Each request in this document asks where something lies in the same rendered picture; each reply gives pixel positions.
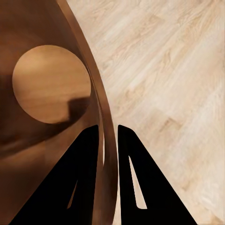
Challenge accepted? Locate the trash can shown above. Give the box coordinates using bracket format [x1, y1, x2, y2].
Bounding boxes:
[0, 0, 118, 225]

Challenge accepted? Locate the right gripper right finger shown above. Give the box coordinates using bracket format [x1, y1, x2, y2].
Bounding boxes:
[118, 125, 197, 225]

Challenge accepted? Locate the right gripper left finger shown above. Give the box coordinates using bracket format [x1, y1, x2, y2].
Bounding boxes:
[9, 125, 99, 225]

